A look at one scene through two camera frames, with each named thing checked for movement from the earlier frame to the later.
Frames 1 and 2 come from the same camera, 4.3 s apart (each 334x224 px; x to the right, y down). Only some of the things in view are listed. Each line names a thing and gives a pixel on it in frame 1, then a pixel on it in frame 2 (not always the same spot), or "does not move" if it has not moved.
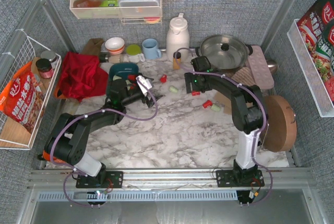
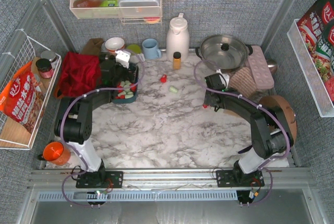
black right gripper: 188,83 -> 209,101
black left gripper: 148,98 -> 121,75
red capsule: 163,79 does not move
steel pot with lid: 225,51 does not move
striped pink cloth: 244,76 does not move
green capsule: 173,89 does not move
